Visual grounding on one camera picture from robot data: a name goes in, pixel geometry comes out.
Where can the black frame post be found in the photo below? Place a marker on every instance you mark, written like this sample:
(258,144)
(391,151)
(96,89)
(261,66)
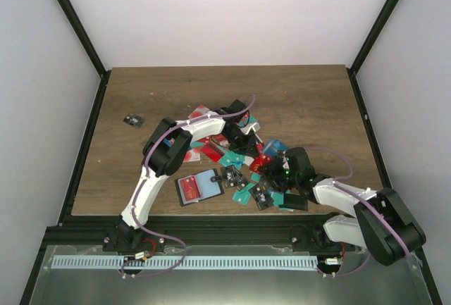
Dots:
(374,33)
(81,33)

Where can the black box on cards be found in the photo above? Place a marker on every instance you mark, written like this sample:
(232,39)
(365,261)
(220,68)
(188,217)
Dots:
(294,202)

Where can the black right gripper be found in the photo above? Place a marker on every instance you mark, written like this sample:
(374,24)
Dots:
(273,170)

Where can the black frame post right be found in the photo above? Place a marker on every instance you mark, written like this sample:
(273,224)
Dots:
(374,33)

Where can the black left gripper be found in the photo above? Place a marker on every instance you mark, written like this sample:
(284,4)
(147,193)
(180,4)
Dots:
(245,148)

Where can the black frame post left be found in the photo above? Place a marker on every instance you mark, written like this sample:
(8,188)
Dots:
(81,33)

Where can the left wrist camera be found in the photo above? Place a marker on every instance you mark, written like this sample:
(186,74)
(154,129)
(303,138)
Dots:
(252,127)

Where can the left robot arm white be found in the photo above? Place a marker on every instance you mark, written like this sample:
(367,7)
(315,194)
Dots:
(163,155)

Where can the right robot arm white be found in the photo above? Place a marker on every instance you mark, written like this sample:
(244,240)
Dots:
(378,221)

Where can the black VIP card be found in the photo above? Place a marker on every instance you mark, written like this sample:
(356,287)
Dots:
(134,120)

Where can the black front rail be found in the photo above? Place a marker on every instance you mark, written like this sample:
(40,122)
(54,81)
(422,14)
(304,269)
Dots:
(296,231)

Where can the black leather card holder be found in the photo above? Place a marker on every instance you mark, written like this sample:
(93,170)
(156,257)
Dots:
(209,183)

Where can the light blue slotted cable duct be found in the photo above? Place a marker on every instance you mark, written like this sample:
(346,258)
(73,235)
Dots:
(92,262)

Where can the white card red circle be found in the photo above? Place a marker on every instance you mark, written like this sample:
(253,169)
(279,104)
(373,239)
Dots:
(199,111)

